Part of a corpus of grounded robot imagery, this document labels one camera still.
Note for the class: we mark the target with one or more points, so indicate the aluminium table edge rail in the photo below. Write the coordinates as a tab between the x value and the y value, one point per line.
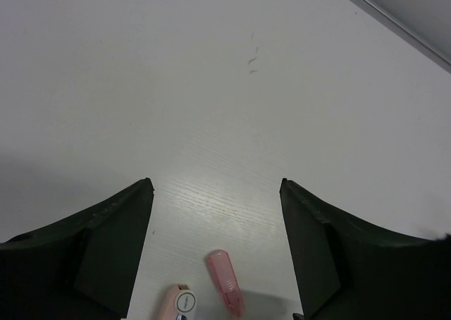
424	24

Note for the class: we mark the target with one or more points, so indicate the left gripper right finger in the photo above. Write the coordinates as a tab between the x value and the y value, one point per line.
348	268

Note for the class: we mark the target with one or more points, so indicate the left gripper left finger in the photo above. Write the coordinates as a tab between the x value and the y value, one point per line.
81	267

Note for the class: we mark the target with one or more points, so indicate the pink eraser case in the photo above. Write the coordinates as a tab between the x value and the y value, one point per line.
223	276

